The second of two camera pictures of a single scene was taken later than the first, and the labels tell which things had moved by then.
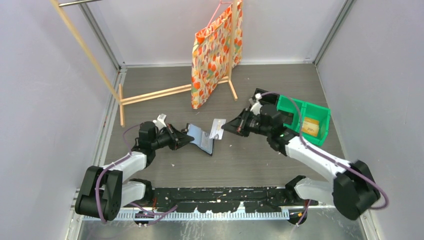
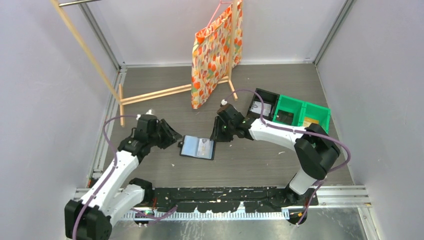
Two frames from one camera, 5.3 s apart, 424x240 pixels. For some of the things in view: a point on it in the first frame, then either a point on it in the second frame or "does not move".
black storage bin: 269,98 does not move
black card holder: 202,139 -> 193,146
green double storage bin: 322,114 does not move
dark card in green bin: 287,118 does not move
